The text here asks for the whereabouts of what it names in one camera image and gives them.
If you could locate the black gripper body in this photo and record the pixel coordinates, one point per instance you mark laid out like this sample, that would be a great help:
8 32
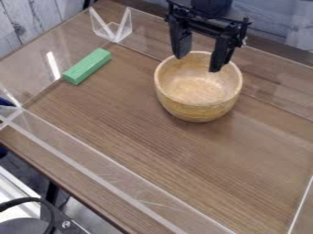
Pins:
211 18

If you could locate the light wooden bowl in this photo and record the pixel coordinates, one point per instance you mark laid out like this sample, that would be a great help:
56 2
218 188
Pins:
193 94

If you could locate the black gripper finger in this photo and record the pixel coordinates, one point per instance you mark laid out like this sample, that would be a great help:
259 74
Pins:
222 53
180 37

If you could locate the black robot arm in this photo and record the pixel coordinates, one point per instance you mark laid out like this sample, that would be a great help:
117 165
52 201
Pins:
208 18

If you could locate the green rectangular block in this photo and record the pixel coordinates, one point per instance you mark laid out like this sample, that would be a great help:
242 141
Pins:
86 66

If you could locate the clear acrylic tray enclosure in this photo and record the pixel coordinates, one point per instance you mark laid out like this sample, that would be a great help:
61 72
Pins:
156 175

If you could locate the black table leg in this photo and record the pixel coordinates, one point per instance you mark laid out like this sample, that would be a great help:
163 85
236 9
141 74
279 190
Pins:
52 193

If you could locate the black metal bracket with bolt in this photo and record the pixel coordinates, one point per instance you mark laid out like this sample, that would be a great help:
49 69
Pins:
58 222

